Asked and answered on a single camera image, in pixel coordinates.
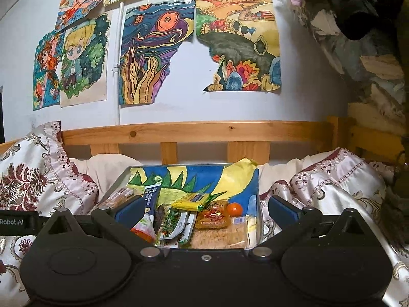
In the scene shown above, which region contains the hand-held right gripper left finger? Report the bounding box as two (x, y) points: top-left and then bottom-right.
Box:
(40, 195), (163, 259)

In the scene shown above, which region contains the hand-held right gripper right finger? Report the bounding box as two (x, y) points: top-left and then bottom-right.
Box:
(247, 195), (371, 258)

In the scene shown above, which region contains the clear cereal bar packet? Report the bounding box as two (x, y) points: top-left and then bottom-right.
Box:
(100, 187), (135, 209)

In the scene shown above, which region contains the clear packet of orange snacks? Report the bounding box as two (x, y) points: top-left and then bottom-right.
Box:
(130, 214), (158, 243)

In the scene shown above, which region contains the blue and white snack packet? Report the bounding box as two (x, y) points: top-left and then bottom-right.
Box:
(141, 184), (162, 218)

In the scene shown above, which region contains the dark brown snack packet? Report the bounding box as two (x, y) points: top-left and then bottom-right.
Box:
(154, 204), (175, 241)

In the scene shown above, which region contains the small tangerine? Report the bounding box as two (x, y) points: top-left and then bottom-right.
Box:
(227, 202), (244, 217)

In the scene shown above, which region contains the white green snack packet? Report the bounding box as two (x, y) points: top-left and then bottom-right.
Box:
(166, 209), (198, 247)

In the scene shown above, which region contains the yellow green snack packet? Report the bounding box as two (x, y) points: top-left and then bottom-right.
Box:
(170, 192), (212, 213)

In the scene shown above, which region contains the clear rice crisp cake packet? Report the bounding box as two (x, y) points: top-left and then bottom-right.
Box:
(188, 220), (250, 250)

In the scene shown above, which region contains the gold foil snack packet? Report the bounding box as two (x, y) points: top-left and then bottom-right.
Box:
(194, 199), (231, 230)

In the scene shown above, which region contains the grey box with dinosaur drawing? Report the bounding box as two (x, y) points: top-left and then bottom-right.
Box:
(92, 163), (265, 250)

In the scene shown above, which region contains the wooden bed headboard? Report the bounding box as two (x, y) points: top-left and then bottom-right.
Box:
(0, 102), (408, 167)

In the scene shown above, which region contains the dark olive cloth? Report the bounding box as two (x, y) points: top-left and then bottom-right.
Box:
(381, 134), (409, 232)

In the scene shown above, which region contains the patterned hanging cloth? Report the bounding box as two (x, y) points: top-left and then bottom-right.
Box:
(274, 0), (409, 136)

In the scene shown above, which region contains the dark hanging garment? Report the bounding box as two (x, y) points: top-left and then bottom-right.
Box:
(332, 0), (409, 41)

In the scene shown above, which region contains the white wall pipe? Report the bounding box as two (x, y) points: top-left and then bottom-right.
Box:
(113, 2), (126, 126)

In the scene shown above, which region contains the blue orange figure wall poster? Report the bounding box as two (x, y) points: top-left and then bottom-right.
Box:
(31, 30), (65, 111)

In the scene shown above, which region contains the blond figure green wall poster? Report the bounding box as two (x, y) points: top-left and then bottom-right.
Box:
(58, 12), (113, 108)

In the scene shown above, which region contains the purple swirl seaweed wall poster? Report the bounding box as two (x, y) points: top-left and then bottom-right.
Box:
(118, 0), (197, 107)

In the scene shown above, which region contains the landscape colourful leaves wall poster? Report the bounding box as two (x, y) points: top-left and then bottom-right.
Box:
(194, 0), (284, 95)

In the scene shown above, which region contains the red haired figure wall poster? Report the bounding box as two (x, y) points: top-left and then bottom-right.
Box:
(55, 0), (111, 33)

